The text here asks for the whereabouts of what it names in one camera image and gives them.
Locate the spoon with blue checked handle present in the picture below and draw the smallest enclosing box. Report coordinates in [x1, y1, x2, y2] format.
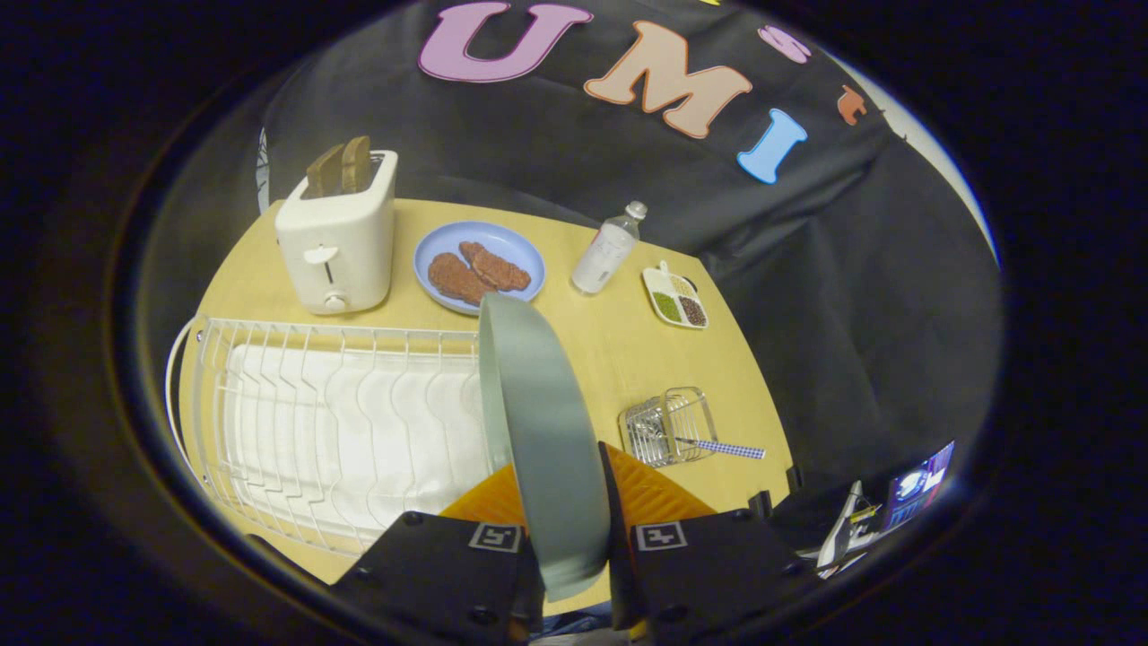
[674, 437, 767, 460]

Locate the clear plastic water bottle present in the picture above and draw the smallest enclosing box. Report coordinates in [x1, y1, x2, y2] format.
[571, 201, 648, 295]

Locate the divided white spice dish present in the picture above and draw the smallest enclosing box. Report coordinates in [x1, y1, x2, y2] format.
[642, 260, 709, 330]

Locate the brown toast slice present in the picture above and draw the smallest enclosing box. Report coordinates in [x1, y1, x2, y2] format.
[306, 144, 345, 199]
[341, 135, 372, 194]

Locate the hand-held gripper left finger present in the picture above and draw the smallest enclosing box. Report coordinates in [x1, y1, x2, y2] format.
[332, 461, 545, 646]

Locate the white toaster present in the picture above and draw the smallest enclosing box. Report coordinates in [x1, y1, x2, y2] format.
[274, 150, 399, 316]

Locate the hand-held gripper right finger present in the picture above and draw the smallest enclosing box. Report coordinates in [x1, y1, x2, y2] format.
[598, 441, 808, 643]

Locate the blue plate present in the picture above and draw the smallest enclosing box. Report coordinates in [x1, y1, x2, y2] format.
[413, 221, 546, 316]

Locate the white wire dish rack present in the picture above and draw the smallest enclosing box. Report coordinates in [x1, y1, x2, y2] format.
[165, 314, 496, 557]

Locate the black backdrop cloth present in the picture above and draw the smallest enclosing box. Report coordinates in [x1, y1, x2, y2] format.
[256, 0, 1004, 539]

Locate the small wire basket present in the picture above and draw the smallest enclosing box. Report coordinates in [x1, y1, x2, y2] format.
[618, 387, 718, 468]

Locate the grey-green plate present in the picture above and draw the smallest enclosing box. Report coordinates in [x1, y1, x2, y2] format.
[478, 292, 613, 603]

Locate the laptop with lit screen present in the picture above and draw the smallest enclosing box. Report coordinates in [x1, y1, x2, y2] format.
[883, 441, 956, 530]

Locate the brown meat patty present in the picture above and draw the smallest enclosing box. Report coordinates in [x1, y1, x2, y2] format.
[428, 252, 494, 307]
[458, 240, 532, 292]

